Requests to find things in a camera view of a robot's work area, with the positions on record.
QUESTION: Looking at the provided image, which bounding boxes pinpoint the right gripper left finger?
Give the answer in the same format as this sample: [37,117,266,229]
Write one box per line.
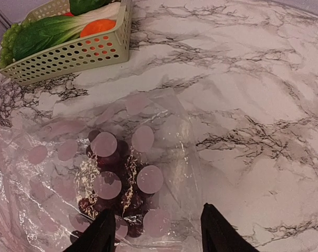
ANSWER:
[64,209,116,252]

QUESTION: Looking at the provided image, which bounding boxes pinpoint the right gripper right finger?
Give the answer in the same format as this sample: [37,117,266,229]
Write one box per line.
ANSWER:
[201,203,258,252]

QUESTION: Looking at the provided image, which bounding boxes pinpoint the fake purple grapes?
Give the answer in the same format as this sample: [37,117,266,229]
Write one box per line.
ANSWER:
[77,130,163,239]

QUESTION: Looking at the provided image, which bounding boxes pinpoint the clear dotted zip bag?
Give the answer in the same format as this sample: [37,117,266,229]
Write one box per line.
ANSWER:
[0,89,202,251]

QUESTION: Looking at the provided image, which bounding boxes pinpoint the fake green grapes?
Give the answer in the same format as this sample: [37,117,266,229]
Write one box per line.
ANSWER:
[0,23,20,69]

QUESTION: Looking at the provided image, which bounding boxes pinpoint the fake green leafy vegetable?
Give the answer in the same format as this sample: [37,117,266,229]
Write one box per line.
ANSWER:
[13,1,121,61]

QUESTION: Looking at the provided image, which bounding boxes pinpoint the fake orange tangerine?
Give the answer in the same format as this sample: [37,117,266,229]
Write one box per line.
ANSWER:
[80,19,116,37]

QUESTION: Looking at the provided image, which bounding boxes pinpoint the fake red carrot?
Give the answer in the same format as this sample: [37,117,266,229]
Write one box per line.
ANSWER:
[63,12,74,17]

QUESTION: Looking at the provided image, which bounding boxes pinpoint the fake green bell pepper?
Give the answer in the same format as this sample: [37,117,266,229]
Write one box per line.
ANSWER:
[69,0,110,16]

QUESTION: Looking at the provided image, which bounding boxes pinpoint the green perforated plastic basket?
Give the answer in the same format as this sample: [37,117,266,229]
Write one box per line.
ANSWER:
[0,1,131,85]

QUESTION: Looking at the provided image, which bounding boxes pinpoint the left aluminium frame post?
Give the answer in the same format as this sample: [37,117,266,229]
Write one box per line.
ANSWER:
[0,10,12,28]

